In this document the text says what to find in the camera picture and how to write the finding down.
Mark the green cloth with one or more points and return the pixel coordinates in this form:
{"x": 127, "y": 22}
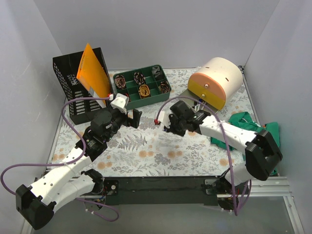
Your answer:
{"x": 244, "y": 121}

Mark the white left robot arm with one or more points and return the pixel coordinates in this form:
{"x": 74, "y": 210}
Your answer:
{"x": 38, "y": 202}

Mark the green compartment tray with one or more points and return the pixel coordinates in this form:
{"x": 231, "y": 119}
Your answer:
{"x": 143, "y": 86}

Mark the orange plastic folder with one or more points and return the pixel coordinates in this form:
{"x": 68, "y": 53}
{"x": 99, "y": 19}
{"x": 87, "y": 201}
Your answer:
{"x": 92, "y": 75}

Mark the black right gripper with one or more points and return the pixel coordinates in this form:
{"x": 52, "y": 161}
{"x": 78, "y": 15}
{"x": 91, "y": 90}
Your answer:
{"x": 172, "y": 122}

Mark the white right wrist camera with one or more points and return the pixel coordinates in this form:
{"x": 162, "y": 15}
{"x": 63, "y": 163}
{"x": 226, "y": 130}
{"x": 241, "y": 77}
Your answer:
{"x": 163, "y": 118}

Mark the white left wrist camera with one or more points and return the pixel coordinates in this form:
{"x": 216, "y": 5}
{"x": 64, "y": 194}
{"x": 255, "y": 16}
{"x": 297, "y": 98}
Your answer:
{"x": 119, "y": 102}

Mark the floral table mat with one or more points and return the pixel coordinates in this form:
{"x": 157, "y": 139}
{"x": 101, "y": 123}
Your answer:
{"x": 149, "y": 151}

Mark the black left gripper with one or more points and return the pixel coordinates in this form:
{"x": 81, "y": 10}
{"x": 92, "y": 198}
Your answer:
{"x": 131, "y": 119}

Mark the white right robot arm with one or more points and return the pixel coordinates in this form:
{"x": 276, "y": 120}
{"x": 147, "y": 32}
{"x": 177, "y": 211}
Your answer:
{"x": 262, "y": 153}

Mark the black mesh file holder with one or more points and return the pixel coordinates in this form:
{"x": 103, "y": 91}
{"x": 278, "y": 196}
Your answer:
{"x": 66, "y": 68}

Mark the cream cylindrical drawer box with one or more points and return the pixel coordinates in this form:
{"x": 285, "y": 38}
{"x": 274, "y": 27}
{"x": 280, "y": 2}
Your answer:
{"x": 215, "y": 83}

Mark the aluminium frame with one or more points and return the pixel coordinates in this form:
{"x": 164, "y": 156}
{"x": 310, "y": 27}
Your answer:
{"x": 279, "y": 186}

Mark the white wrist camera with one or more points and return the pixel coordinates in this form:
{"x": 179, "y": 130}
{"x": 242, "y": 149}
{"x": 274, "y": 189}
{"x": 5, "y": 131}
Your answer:
{"x": 119, "y": 102}
{"x": 163, "y": 118}

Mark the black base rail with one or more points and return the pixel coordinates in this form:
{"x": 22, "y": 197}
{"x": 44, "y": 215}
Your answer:
{"x": 205, "y": 190}

